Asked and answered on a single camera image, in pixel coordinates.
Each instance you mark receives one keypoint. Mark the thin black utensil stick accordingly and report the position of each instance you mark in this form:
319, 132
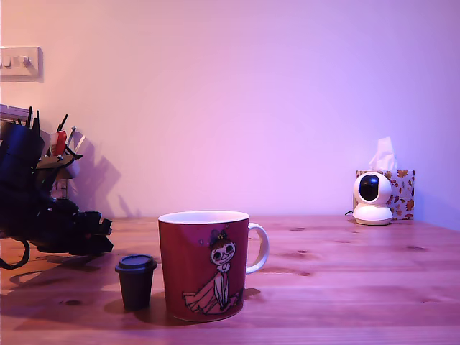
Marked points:
29, 116

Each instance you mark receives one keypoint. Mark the white tissue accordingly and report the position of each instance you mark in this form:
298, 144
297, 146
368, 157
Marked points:
384, 154

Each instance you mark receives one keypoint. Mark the red cartoon-print coffee mug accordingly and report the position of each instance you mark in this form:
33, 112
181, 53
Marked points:
194, 273

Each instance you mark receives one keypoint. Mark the leaf-print tissue box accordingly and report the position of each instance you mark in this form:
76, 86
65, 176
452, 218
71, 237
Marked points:
404, 194

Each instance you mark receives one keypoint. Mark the white shelf edge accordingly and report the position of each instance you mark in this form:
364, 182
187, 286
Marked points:
12, 113

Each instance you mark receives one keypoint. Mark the white wall switch plate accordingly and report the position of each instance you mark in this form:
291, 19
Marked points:
21, 64

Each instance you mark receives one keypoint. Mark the small white round camera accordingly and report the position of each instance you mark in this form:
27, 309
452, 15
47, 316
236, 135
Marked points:
372, 212

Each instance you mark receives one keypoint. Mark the dark lidded coffee capsule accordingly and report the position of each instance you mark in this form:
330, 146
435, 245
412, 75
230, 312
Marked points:
136, 285

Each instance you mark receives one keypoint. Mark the silver and black peeler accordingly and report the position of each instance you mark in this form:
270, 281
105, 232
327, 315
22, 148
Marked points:
76, 143

